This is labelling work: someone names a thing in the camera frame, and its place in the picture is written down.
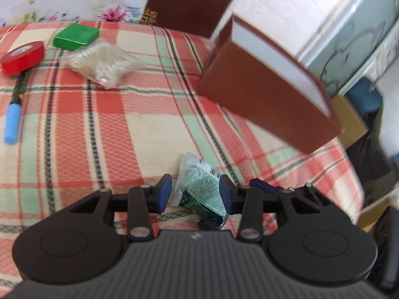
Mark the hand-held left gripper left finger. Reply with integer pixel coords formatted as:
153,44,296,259
70,174,173,242

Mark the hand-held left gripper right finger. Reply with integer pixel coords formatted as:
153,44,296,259
219,175,332,242

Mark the green and white snack packet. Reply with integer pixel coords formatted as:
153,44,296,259
171,151,229,228

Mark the brown cardboard box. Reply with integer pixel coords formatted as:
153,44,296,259
196,14,346,155

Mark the clear bag of cotton swabs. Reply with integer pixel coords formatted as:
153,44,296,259
61,42,146,88

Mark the black pen with blue cap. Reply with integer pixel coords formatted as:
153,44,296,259
4,70,30,145

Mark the small green box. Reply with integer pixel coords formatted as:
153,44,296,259
52,23,100,51

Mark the red tape roll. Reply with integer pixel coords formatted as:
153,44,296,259
0,41,45,76

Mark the red plaid blanket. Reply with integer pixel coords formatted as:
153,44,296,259
0,20,366,291

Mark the tan cardboard carton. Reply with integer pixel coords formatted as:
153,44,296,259
330,95,370,149

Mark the dark cloth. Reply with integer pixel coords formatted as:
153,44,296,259
345,104,399,200

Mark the blue stool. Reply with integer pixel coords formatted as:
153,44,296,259
346,78,383,115

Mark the brown headboard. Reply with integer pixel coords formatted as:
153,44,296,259
145,0,247,39

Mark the frosted glass door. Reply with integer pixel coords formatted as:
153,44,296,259
298,0,399,98

